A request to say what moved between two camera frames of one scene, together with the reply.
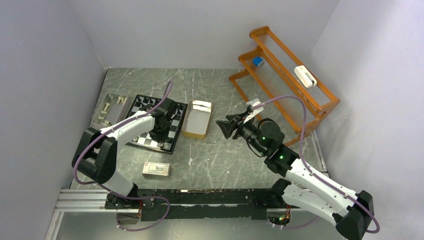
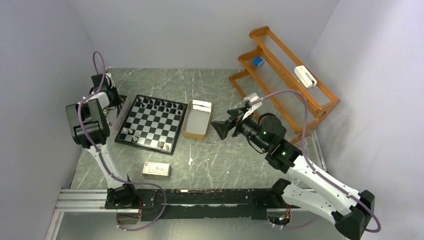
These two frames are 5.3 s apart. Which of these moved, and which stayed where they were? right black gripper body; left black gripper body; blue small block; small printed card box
Moved: left black gripper body
Stayed: right black gripper body; blue small block; small printed card box
